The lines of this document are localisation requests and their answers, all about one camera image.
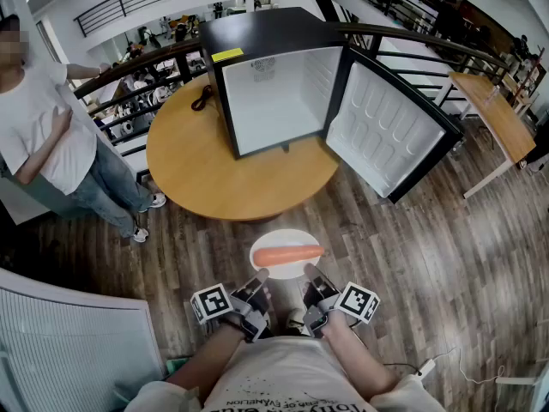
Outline dark curved railing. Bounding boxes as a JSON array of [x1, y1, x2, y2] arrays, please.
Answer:
[[73, 21, 511, 158]]

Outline person's white t-shirt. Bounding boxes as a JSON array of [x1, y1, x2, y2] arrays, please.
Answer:
[[124, 335, 447, 412]]

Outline person's left forearm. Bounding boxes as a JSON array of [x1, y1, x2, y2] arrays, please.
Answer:
[[165, 324, 250, 403]]

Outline thin white cable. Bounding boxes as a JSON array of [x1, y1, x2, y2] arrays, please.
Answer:
[[432, 345, 507, 385]]

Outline person's shoe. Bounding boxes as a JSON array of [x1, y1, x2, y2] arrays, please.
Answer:
[[286, 307, 306, 330]]

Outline round wooden table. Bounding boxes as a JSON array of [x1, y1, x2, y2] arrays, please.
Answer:
[[145, 73, 340, 222]]

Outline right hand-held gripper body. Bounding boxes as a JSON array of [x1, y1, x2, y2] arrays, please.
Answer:
[[302, 281, 382, 339]]

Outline black mini fridge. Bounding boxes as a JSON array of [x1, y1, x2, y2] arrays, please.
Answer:
[[199, 7, 465, 205]]

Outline white ribbed panel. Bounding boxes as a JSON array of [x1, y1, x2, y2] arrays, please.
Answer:
[[0, 268, 166, 412]]

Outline black power cable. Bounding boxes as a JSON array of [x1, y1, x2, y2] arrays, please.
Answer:
[[190, 84, 214, 112]]

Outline white furniture frame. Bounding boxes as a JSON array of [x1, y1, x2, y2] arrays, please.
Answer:
[[495, 358, 549, 412]]

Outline person's right forearm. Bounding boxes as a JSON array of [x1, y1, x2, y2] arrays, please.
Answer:
[[323, 311, 400, 401]]

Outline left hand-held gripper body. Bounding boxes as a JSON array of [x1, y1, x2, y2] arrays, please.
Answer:
[[190, 283, 272, 343]]

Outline white plate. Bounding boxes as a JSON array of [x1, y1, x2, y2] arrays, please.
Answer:
[[249, 228, 323, 281]]

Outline green plastic item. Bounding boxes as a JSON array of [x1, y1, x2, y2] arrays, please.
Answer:
[[165, 356, 190, 377]]

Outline rectangular wooden table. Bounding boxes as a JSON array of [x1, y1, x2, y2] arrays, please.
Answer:
[[448, 70, 537, 200]]

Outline orange carrot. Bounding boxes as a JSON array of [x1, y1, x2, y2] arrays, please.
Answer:
[[252, 244, 326, 268]]

